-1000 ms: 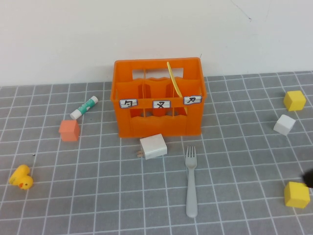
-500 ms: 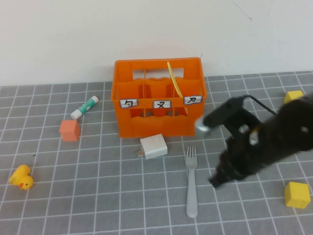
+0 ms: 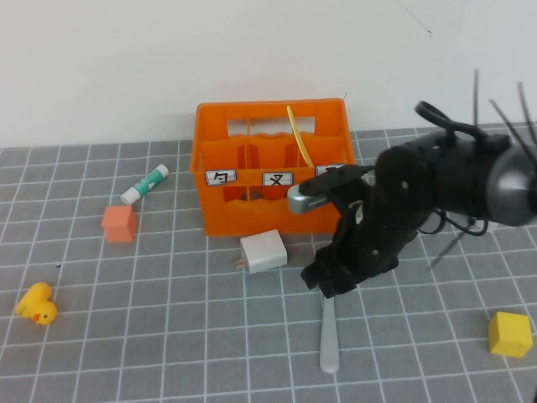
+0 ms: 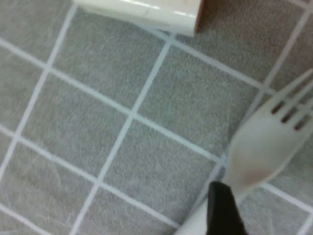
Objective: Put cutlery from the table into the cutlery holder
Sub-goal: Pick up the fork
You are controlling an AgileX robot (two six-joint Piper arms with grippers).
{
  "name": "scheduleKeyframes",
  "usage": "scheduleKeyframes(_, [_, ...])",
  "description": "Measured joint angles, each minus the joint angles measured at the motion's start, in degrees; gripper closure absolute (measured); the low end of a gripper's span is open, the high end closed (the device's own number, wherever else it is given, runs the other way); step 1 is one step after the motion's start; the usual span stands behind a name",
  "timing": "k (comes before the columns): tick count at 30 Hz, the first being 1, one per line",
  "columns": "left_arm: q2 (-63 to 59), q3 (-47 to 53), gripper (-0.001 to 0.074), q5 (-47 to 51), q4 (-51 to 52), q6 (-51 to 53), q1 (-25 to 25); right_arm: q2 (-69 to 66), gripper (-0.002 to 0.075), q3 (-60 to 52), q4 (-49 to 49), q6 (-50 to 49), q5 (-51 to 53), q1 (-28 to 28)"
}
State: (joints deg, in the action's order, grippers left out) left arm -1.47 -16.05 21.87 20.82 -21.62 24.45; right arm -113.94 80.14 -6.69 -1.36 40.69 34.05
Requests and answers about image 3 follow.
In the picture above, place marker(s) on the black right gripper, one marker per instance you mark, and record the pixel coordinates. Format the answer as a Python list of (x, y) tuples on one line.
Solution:
[(373, 239)]

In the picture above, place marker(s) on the grey plastic fork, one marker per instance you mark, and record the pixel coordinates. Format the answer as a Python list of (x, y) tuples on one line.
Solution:
[(329, 336)]

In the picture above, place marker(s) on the yellow plastic knife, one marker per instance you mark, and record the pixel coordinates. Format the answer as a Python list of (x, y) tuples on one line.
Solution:
[(298, 138)]

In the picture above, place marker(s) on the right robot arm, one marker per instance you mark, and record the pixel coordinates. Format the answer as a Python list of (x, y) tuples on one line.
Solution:
[(461, 176)]

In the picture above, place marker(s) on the orange plastic cutlery holder crate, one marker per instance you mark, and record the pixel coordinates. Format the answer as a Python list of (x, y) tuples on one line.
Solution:
[(235, 218)]

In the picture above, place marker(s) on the white power adapter plug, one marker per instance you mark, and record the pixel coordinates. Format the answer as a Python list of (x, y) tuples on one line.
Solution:
[(264, 252)]

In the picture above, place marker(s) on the white label with knife character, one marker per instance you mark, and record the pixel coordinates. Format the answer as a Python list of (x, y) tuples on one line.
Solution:
[(323, 170)]

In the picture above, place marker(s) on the white label with fork character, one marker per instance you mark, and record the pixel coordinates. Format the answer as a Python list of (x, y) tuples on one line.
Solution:
[(277, 179)]

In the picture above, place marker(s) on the black zip tie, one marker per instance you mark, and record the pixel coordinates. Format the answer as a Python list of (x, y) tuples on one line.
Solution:
[(526, 111), (476, 96), (505, 121), (446, 248)]

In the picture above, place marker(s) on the white label with spoon character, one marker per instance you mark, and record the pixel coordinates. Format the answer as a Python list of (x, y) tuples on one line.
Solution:
[(220, 177)]

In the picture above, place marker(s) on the grey checked tablecloth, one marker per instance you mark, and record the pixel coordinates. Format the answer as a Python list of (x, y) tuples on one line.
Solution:
[(168, 336)]

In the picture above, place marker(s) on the yellow cube block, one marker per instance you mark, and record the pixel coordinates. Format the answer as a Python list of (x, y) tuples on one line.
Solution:
[(508, 335)]

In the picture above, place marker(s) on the white green glue stick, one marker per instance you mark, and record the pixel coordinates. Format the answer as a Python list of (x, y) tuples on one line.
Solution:
[(144, 184)]

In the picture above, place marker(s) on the salmon orange house-shaped block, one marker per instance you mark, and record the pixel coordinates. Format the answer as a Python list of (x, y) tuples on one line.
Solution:
[(119, 224)]

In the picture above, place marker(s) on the yellow rubber duck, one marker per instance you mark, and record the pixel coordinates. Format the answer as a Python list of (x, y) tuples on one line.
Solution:
[(40, 304)]

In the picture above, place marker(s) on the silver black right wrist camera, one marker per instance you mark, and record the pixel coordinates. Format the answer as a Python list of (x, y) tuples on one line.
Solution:
[(306, 201)]

